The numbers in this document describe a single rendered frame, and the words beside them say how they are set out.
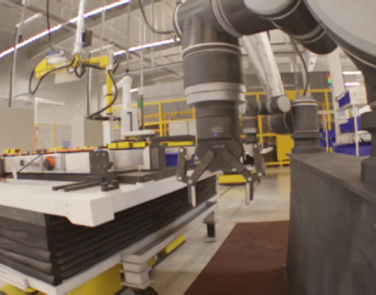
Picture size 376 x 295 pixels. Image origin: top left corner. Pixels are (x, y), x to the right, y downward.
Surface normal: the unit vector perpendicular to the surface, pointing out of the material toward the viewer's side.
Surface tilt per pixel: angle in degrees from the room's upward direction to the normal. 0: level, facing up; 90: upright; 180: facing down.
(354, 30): 95
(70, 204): 90
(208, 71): 90
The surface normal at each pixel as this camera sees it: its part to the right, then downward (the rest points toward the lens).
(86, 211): -0.33, 0.02
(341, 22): -0.75, 0.11
